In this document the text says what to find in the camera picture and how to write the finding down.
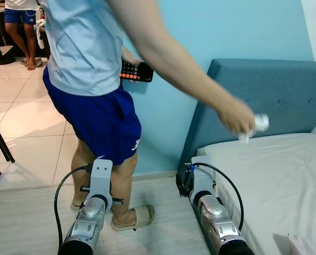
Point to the white tissue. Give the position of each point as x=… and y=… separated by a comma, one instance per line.
x=260, y=123

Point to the black controller with orange buttons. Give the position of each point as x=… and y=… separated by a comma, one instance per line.
x=139, y=71

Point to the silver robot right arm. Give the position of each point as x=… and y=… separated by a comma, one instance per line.
x=217, y=223

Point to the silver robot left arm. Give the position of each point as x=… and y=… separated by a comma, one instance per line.
x=86, y=226

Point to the person's right forearm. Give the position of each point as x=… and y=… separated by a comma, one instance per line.
x=184, y=74

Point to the person's right hand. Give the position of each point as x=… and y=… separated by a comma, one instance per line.
x=236, y=116

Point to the person's left hand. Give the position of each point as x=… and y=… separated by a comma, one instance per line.
x=130, y=56

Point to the beige slipper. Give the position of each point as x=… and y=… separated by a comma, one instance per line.
x=139, y=215
x=77, y=204

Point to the person in light blue shirt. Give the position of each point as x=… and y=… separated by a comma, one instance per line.
x=81, y=48

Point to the person in white shirt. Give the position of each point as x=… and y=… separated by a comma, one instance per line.
x=21, y=16

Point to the light grey right wrist camera mount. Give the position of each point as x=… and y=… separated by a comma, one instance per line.
x=201, y=178

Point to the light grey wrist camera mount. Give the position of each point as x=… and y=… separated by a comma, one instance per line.
x=100, y=175
x=201, y=178

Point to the light grey left wrist camera mount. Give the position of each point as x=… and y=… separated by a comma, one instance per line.
x=100, y=175

